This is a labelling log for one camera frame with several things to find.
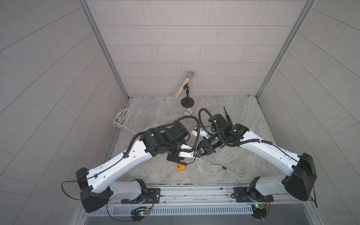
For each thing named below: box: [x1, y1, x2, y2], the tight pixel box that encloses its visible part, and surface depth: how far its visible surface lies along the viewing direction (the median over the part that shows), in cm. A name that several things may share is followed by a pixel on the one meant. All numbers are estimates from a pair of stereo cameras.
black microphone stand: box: [180, 83, 195, 108], surface depth 114 cm
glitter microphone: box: [174, 71, 195, 98], surface depth 98 cm
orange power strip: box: [175, 159, 186, 173], surface depth 80 cm
